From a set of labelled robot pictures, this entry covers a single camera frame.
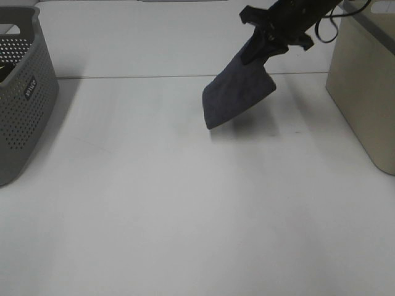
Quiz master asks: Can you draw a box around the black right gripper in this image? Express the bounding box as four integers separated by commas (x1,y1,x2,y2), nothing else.
239,0,339,65

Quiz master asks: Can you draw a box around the dark grey towel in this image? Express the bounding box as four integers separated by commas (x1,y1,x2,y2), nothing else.
202,44,277,130

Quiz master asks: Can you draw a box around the beige plastic storage bin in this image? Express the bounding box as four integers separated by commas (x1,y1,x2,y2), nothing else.
326,1,394,175

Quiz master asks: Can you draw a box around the grey perforated plastic basket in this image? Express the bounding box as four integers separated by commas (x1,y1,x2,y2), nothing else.
1,6,59,186

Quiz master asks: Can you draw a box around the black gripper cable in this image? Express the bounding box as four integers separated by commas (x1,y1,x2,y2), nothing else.
314,0,372,44

